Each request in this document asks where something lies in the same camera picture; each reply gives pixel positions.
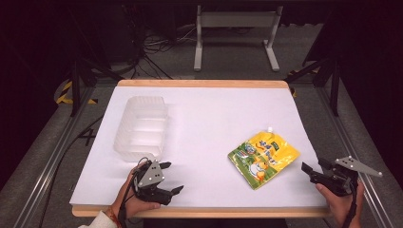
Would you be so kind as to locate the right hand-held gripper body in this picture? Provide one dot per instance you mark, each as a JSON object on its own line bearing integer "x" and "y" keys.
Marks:
{"x": 343, "y": 177}

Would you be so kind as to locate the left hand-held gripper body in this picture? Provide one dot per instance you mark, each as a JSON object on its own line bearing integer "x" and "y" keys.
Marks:
{"x": 151, "y": 176}

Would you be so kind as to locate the translucent plastic container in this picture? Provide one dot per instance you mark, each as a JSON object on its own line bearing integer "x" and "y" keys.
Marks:
{"x": 142, "y": 128}

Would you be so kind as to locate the yellow spout pouch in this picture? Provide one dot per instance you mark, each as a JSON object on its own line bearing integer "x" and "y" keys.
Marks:
{"x": 263, "y": 158}

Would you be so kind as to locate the person's right hand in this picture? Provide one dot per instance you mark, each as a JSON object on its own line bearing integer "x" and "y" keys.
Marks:
{"x": 339, "y": 205}

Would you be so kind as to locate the person's left hand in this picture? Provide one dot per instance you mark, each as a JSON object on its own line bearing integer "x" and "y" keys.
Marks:
{"x": 133, "y": 204}

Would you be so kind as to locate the white paper sheet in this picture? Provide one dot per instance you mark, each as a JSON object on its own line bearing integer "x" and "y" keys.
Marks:
{"x": 202, "y": 126}

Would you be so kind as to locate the black tripod stand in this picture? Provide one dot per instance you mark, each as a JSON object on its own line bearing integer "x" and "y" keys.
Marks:
{"x": 75, "y": 82}
{"x": 334, "y": 82}

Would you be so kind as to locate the wooden table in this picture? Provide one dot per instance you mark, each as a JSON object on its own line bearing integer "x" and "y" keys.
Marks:
{"x": 202, "y": 83}

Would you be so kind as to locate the yellow black hazard tape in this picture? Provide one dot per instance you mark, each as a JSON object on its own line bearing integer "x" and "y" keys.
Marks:
{"x": 63, "y": 91}

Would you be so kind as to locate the aluminium floor rail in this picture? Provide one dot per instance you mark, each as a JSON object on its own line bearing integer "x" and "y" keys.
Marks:
{"x": 47, "y": 167}
{"x": 355, "y": 148}

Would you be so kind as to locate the white metal stand frame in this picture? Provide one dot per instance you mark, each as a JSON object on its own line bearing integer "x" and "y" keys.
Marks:
{"x": 237, "y": 19}

